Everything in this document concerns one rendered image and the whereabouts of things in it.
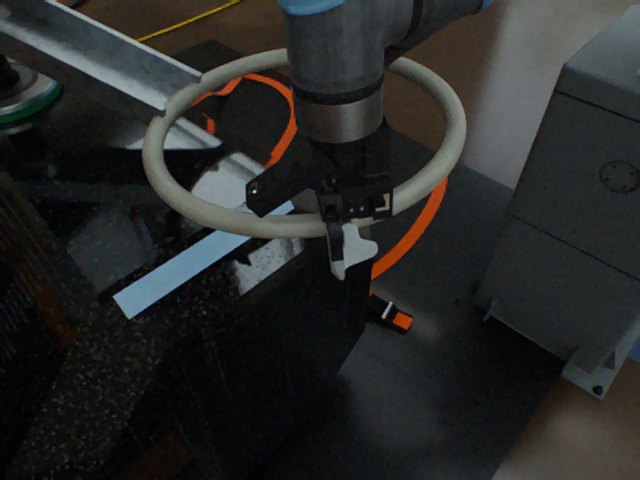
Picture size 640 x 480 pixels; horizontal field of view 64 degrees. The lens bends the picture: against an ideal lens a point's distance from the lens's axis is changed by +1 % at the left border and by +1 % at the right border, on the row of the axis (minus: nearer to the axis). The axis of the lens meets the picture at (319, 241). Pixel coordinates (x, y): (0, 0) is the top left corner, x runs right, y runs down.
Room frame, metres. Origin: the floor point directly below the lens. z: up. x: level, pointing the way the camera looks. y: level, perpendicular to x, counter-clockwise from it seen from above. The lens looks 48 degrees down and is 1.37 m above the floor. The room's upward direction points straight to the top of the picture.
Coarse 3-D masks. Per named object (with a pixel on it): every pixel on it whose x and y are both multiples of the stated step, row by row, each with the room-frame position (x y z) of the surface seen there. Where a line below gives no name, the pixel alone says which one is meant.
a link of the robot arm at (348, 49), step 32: (288, 0) 0.42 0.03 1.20; (320, 0) 0.41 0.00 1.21; (352, 0) 0.41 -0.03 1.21; (384, 0) 0.43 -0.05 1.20; (288, 32) 0.43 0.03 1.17; (320, 32) 0.41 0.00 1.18; (352, 32) 0.41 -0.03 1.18; (384, 32) 0.43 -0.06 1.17; (288, 64) 0.45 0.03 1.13; (320, 64) 0.41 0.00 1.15; (352, 64) 0.41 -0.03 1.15; (320, 96) 0.41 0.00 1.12; (352, 96) 0.41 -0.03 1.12
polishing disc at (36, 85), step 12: (12, 60) 0.98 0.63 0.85; (24, 72) 0.94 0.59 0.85; (36, 72) 0.94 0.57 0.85; (24, 84) 0.89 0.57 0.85; (36, 84) 0.89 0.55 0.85; (48, 84) 0.89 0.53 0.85; (0, 96) 0.85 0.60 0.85; (12, 96) 0.85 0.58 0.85; (24, 96) 0.85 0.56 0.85; (36, 96) 0.85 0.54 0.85; (0, 108) 0.81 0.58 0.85; (12, 108) 0.82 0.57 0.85; (24, 108) 0.83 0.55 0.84
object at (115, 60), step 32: (0, 0) 0.93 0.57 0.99; (32, 0) 0.90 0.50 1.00; (0, 32) 0.79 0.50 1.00; (32, 32) 0.86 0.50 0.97; (64, 32) 0.88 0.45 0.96; (96, 32) 0.86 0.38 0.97; (32, 64) 0.77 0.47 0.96; (64, 64) 0.75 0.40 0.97; (96, 64) 0.82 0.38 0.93; (128, 64) 0.84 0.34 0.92; (160, 64) 0.81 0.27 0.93; (96, 96) 0.73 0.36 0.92; (128, 96) 0.71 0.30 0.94; (160, 96) 0.77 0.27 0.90
